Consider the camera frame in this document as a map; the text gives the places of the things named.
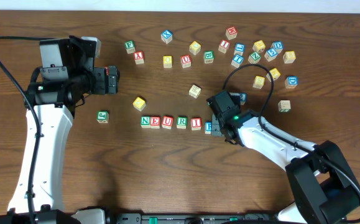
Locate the blue P wooden block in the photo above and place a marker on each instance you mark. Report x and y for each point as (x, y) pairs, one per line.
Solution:
(208, 127)

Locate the blue D block near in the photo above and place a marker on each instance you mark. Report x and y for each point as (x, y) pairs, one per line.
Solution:
(291, 82)

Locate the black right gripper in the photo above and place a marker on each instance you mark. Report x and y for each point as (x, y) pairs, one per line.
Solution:
(216, 128)

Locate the red u block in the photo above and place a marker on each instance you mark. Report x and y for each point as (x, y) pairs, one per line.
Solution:
(167, 122)
(186, 61)

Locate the yellow monkey picture block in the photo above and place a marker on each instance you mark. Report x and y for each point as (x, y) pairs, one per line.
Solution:
(258, 46)

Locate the blue 2 wooden block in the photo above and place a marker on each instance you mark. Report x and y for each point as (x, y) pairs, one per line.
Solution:
(243, 98)

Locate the yellow picture wooden block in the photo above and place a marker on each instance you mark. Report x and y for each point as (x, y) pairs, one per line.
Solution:
(273, 74)

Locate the red A wooden block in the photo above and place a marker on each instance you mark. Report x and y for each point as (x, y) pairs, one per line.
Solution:
(106, 71)

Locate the green N wooden block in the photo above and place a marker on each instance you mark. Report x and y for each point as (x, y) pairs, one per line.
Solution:
(145, 121)

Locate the blue X wooden block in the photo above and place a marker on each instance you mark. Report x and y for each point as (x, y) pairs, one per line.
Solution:
(166, 36)

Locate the blue D block far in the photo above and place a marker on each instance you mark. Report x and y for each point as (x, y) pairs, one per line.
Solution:
(277, 46)

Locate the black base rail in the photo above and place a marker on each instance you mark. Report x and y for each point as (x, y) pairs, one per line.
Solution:
(137, 218)

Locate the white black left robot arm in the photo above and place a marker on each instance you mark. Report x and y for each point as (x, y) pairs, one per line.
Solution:
(38, 195)

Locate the yellow 8 wooden block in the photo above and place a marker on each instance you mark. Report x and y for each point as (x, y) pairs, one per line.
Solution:
(289, 57)

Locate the green 7 wooden block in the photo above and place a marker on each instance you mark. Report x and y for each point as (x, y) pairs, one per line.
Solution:
(284, 106)

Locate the blue d block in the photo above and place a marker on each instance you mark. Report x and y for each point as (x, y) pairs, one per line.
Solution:
(277, 46)
(291, 82)

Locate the green J wooden block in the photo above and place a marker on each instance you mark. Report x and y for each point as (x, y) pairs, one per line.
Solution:
(102, 117)

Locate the green F wooden block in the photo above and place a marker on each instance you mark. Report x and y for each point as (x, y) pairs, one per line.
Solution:
(130, 46)

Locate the red i block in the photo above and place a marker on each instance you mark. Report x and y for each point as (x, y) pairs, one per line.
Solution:
(196, 124)
(223, 46)

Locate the yellow block lower left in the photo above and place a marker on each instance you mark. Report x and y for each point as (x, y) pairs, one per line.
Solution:
(139, 103)

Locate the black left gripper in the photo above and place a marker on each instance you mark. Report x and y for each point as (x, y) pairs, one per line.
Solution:
(112, 79)

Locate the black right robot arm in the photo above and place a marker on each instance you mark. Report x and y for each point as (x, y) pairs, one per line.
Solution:
(324, 188)

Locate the green R wooden block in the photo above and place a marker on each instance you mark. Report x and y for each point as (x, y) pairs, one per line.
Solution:
(181, 122)

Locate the red E wooden block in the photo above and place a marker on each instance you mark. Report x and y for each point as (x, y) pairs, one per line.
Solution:
(155, 122)

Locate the red Y wooden block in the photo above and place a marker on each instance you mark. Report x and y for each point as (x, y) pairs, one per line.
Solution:
(138, 57)

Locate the yellow block centre top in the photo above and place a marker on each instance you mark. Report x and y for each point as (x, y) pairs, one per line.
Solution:
(195, 47)

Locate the blue 5 wooden block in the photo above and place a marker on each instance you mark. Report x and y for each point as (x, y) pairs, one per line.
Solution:
(270, 54)

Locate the green B wooden block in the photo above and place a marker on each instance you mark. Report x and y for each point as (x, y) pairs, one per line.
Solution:
(208, 56)

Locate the yellow O side block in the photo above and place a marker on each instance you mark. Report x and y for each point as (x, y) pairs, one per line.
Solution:
(194, 91)

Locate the blue T wooden block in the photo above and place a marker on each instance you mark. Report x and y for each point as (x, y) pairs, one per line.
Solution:
(237, 60)

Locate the green Z wooden block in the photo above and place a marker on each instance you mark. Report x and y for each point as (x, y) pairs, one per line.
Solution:
(254, 58)

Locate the blue L wooden block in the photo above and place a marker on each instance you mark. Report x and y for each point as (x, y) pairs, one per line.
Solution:
(239, 49)

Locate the yellow O top block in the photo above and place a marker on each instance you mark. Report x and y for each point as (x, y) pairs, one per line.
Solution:
(167, 61)

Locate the red block far top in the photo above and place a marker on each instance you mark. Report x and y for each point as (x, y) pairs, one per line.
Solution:
(231, 33)

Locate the yellow S wooden block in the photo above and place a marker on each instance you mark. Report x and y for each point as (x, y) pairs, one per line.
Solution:
(258, 82)

